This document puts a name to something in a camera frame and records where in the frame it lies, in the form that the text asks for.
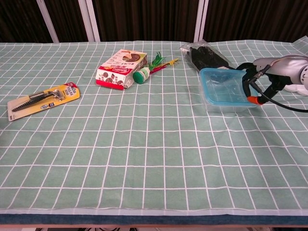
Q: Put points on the right black-silver robot hand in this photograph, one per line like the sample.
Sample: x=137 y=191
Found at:
x=284 y=67

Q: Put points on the teal plastic container lid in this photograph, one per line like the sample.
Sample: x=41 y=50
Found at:
x=223 y=86

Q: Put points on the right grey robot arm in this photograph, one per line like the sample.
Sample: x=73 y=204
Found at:
x=305 y=77

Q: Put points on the clear plastic food container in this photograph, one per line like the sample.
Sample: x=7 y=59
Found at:
x=228 y=108

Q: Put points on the white flower-shaped paint palette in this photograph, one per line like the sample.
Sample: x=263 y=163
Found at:
x=300 y=91

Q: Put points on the black gloves in plastic bag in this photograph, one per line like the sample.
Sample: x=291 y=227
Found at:
x=204 y=57

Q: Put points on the dark brown curtain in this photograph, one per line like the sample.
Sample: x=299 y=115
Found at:
x=149 y=19

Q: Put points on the green feather shuttlecock toy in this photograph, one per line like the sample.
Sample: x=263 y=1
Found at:
x=139 y=77

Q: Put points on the red-white chocolate cookie box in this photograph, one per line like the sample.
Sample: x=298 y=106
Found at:
x=118 y=72

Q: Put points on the green checked tablecloth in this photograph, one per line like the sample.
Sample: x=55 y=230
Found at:
x=120 y=149

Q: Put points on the razor in yellow blister pack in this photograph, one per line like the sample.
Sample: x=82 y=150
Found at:
x=38 y=101

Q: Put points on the white metal frame post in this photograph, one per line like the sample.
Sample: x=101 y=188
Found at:
x=89 y=21
x=48 y=21
x=201 y=21

